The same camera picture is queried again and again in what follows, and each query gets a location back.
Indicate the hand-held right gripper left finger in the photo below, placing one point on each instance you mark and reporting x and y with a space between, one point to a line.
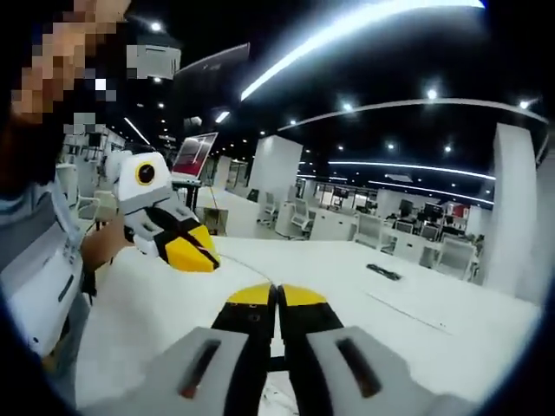
208 372

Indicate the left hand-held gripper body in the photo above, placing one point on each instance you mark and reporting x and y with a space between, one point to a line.
143 199

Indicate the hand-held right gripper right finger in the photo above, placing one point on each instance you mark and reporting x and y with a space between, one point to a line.
347 372

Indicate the white desktop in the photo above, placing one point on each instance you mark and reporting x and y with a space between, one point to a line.
347 312

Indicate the person's left hand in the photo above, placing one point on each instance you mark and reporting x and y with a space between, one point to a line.
104 247

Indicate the black laptop stand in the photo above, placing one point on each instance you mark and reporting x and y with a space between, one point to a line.
193 203

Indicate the laptop with red screen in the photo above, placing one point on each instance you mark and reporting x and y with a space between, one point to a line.
193 156

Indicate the white square pillar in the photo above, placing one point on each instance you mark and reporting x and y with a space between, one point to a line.
516 208
275 169

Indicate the black strip on table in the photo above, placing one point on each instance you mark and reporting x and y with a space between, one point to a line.
383 272

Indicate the grey shirt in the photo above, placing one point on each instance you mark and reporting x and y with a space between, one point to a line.
21 225

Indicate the row of white office desks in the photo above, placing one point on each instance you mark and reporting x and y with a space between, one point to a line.
329 225

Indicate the dark flat panel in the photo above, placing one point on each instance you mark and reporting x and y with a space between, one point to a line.
212 82

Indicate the white chest device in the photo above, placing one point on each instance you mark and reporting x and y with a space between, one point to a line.
39 294

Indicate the group of white office chairs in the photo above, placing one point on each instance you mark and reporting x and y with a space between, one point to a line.
368 229

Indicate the flat ceiling vent panel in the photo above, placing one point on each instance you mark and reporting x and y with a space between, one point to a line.
399 177

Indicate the long curved ceiling light strip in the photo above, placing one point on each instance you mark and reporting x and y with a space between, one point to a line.
325 37

